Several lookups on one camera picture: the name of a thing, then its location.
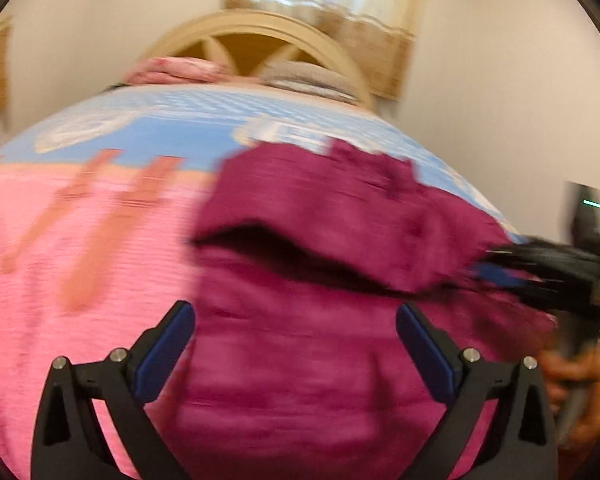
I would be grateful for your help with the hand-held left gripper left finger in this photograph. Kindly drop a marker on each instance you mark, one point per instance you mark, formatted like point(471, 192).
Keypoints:
point(164, 355)

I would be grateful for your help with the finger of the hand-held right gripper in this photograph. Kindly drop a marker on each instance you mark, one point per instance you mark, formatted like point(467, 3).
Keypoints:
point(540, 252)
point(505, 280)

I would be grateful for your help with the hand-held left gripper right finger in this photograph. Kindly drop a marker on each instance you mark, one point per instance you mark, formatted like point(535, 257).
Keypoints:
point(428, 355)

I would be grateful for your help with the maroon pants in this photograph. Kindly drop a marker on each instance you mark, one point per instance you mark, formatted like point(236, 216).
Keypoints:
point(305, 360)

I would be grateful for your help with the person's right hand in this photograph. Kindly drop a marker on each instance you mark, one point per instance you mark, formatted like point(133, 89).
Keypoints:
point(560, 375)

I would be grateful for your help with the pink and blue printed blanket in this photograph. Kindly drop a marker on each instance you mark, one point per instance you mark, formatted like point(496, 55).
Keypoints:
point(80, 260)

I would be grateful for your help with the beige curtain behind headboard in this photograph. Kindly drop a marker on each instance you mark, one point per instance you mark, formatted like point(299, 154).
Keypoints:
point(370, 35)

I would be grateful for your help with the pink pillow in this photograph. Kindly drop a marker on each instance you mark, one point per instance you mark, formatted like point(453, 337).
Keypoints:
point(175, 70)

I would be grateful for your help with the grey pillow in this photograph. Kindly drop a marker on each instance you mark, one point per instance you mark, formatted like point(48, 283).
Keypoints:
point(302, 76)

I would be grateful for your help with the cream arched headboard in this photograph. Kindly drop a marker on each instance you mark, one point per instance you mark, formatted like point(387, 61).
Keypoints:
point(260, 22)

